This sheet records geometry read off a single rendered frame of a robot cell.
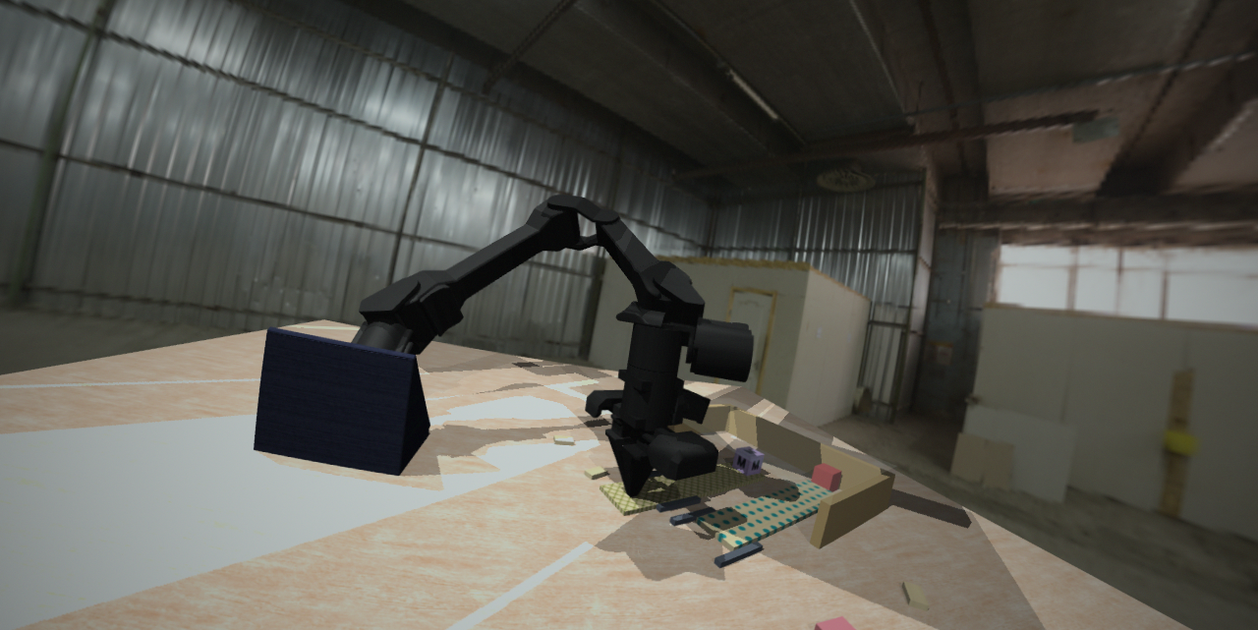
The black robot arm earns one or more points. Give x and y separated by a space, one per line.
406 315

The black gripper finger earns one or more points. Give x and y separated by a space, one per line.
616 443
637 468

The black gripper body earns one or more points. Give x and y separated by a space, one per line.
643 408

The cream polka-dot strip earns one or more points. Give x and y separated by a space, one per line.
754 520

